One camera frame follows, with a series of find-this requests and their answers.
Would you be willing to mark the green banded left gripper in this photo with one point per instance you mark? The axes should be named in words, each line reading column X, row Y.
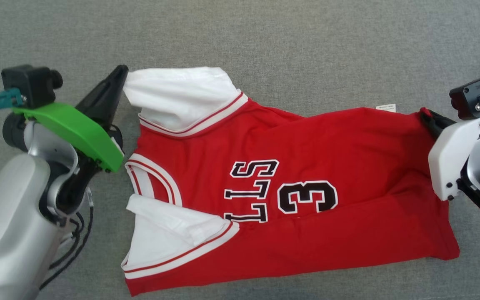
column 77, row 129

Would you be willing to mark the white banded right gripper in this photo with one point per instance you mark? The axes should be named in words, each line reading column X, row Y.
column 448, row 162

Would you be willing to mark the red Bulls basketball jersey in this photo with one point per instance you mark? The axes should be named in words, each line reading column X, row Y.
column 348, row 233

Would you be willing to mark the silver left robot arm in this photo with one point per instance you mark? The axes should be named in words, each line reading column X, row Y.
column 6, row 216

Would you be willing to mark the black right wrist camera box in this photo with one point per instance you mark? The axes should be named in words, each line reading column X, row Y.
column 465, row 102

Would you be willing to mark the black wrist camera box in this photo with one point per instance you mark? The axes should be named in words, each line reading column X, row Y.
column 465, row 102
column 27, row 83

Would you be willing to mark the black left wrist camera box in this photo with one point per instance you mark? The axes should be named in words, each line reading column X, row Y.
column 27, row 83

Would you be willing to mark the teal left camera connector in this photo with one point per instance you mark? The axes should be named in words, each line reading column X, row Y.
column 2, row 100

